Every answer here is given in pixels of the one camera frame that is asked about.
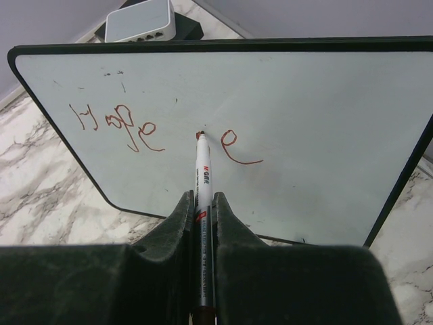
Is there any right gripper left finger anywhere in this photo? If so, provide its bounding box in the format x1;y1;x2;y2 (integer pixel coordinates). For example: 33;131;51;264
1;192;193;324

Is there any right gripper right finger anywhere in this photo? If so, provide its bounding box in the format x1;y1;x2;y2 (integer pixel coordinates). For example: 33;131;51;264
214;192;402;324

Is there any white red marker pen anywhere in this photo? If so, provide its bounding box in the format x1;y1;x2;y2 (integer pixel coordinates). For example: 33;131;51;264
191;131;216;324

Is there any black framed whiteboard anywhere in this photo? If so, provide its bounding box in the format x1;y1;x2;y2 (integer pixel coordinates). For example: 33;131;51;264
7;37;432;246

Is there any white network switch box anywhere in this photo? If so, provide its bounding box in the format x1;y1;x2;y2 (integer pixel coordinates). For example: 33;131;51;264
104;0;176;43

